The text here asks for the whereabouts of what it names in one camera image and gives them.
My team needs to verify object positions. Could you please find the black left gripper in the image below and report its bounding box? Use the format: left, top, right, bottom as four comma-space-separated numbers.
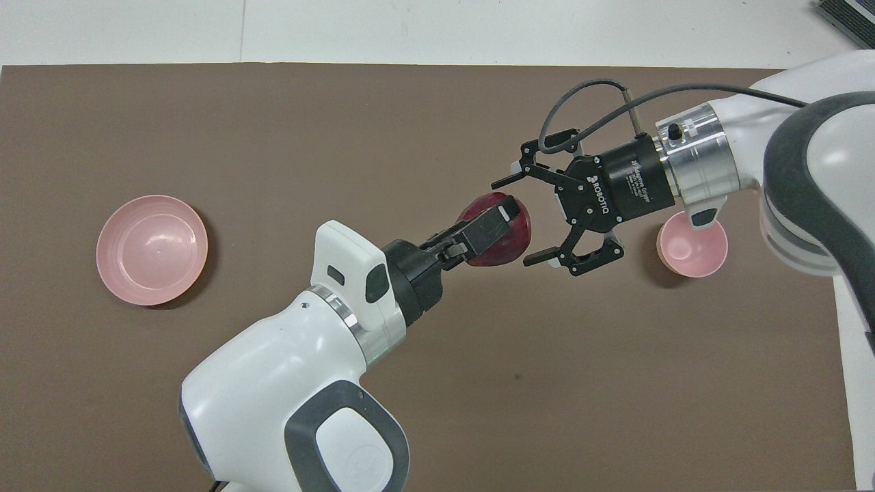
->
381, 202, 520, 327

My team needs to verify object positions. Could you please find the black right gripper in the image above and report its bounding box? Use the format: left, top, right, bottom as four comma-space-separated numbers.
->
491, 128, 677, 277

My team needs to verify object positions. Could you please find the dark red apple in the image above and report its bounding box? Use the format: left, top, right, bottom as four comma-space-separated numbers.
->
457, 192, 532, 269

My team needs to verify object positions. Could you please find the pink bowl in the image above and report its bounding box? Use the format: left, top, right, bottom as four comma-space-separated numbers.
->
656, 210, 729, 278

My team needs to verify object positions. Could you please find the pink plate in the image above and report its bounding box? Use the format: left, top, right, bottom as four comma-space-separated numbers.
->
96, 195, 208, 306

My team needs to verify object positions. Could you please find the brown table mat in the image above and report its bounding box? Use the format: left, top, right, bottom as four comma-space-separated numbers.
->
0, 64, 857, 492

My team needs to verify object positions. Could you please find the dark ribbed panel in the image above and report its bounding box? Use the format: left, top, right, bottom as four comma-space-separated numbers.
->
815, 0, 875, 50

